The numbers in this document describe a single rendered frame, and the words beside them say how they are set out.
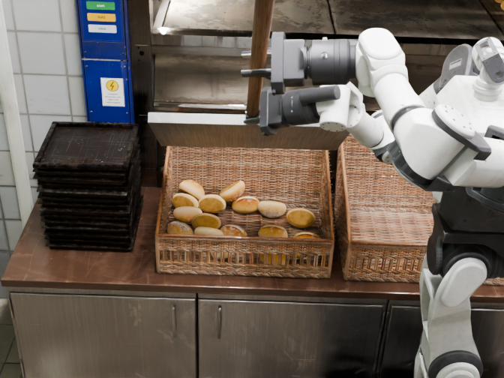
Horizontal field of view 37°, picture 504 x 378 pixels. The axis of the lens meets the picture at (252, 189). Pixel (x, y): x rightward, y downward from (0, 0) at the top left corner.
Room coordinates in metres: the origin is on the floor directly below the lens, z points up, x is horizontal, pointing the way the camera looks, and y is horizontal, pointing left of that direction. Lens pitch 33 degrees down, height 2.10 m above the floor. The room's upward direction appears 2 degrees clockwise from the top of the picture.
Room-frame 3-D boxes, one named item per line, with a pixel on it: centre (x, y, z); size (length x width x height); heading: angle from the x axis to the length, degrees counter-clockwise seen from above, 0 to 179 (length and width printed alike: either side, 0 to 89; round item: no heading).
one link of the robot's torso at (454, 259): (1.47, -0.53, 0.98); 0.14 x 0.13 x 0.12; 2
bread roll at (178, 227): (2.00, 0.23, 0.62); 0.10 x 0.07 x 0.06; 60
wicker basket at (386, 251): (2.06, -0.57, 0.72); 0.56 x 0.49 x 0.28; 91
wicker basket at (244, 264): (2.05, 0.02, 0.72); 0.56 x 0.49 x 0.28; 91
